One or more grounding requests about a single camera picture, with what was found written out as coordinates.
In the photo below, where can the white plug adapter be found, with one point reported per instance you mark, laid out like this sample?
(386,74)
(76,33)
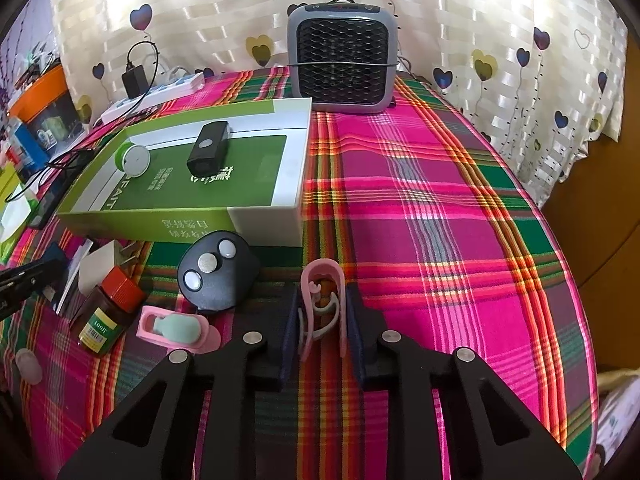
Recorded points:
(100,265)

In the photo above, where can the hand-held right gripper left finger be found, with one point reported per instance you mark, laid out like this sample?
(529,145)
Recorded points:
(290,330)

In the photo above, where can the black flat case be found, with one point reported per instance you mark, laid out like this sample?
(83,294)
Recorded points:
(60,182)

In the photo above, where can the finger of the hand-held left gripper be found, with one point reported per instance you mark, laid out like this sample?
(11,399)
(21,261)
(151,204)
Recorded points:
(25,275)

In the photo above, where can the pink clip with teal pad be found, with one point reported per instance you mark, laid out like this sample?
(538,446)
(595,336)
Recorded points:
(177,331)

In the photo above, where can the orange box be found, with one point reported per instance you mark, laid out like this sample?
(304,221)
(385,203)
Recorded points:
(45,90)

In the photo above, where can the heart print curtain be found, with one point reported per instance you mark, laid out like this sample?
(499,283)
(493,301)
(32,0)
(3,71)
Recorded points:
(225,10)

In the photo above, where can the black charger adapter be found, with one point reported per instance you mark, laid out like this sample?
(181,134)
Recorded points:
(132,82)

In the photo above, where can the white printed cloth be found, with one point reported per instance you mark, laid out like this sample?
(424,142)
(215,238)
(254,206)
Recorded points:
(617,422)

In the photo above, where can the black round device metal buttons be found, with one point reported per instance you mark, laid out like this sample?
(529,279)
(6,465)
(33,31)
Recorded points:
(235,270)

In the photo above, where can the pink plaid tablecloth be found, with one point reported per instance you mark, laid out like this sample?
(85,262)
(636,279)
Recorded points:
(425,185)

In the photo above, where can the green and white cardboard box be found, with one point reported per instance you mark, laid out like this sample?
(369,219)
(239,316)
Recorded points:
(225,170)

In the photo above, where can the green and white spool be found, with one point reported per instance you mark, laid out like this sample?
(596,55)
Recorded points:
(135,158)

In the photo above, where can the translucent white cap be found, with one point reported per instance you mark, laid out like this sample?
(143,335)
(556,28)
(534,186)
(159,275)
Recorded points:
(28,366)

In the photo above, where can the white power strip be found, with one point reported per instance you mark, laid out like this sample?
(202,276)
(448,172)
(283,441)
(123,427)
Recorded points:
(165,91)

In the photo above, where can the black bike light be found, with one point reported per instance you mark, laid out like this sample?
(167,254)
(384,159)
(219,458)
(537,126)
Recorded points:
(207,150)

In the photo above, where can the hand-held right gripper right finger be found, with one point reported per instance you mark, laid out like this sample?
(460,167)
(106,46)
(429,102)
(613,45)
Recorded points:
(356,335)

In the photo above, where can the grey fan heater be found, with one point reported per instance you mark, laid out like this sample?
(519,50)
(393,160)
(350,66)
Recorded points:
(340,55)

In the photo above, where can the pink plastic clip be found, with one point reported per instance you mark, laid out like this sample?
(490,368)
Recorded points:
(340,310)

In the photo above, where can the brown bottle with red cap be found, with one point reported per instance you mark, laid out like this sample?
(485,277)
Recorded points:
(107,320)

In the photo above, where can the wooden cabinet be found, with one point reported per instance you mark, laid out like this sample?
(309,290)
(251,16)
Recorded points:
(600,260)

